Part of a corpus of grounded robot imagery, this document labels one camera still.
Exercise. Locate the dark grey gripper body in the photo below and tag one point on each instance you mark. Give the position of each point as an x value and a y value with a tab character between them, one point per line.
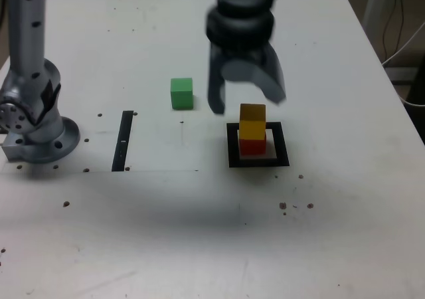
239	51

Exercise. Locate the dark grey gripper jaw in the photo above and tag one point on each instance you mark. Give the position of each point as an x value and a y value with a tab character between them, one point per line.
216	93

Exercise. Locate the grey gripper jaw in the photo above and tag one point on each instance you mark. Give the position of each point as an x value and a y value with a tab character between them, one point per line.
265	76

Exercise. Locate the green cube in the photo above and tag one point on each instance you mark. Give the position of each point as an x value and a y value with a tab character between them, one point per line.
181	94

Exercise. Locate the yellow cube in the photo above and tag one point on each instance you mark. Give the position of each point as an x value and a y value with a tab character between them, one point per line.
251	126

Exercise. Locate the red cube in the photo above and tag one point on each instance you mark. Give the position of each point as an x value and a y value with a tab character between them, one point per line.
253	147

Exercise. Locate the black tape square outline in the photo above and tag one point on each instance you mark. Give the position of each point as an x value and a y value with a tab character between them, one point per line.
259	163

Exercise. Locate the black tape strip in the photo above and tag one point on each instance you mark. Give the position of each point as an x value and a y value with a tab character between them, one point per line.
122	139

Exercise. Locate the white frame post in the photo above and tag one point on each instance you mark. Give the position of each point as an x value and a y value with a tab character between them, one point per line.
372	3

